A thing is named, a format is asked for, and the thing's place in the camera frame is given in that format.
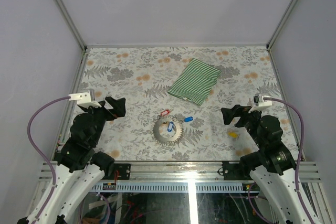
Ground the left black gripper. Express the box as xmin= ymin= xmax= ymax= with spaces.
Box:
xmin=85 ymin=97 xmax=127 ymax=146

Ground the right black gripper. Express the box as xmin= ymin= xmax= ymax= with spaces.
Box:
xmin=220 ymin=103 xmax=265 ymax=147

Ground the key with blue tag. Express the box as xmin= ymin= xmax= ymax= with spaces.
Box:
xmin=183 ymin=116 xmax=194 ymax=122

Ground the blue key tag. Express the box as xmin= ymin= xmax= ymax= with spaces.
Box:
xmin=167 ymin=122 xmax=174 ymax=132

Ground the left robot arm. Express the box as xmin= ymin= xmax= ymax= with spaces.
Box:
xmin=18 ymin=92 xmax=126 ymax=223

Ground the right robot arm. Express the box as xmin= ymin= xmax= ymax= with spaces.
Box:
xmin=221 ymin=105 xmax=320 ymax=223

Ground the yellow key tag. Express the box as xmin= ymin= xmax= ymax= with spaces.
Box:
xmin=227 ymin=130 xmax=239 ymax=139

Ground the green striped cloth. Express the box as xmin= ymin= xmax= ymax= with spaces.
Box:
xmin=167 ymin=58 xmax=221 ymax=106

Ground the red key tag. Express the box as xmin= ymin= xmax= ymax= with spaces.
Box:
xmin=160 ymin=109 xmax=171 ymax=116

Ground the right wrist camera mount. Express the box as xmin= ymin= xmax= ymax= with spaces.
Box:
xmin=248 ymin=93 xmax=272 ymax=113

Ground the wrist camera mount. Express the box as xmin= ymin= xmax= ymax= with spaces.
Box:
xmin=69 ymin=89 xmax=101 ymax=109
xmin=248 ymin=93 xmax=272 ymax=113

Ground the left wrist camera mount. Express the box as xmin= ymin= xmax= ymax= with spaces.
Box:
xmin=69 ymin=89 xmax=101 ymax=109

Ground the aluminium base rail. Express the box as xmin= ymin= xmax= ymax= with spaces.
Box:
xmin=39 ymin=161 xmax=321 ymax=193

